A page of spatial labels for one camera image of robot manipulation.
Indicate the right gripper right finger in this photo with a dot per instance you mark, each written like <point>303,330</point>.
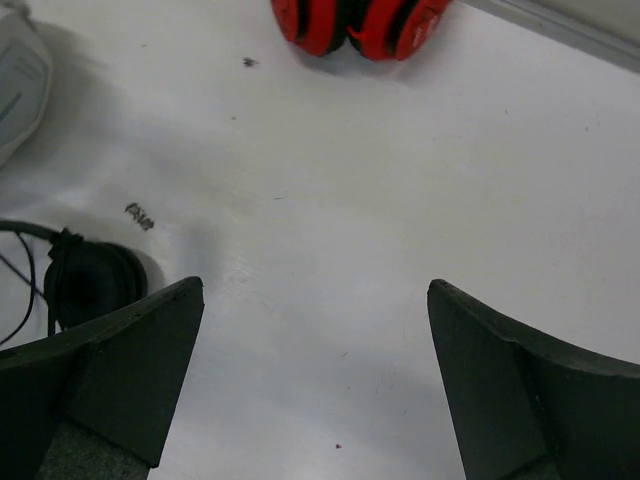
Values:
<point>526,405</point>

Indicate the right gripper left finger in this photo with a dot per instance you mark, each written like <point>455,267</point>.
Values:
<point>97,401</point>

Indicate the small black headphones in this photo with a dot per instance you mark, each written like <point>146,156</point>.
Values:
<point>84,281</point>

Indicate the grey white headphones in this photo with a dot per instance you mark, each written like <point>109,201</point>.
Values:
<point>26,76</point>

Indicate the red headphones at back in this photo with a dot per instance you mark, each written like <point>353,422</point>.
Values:
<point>379,30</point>

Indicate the aluminium frame rail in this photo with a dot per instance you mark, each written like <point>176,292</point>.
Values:
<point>605,29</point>

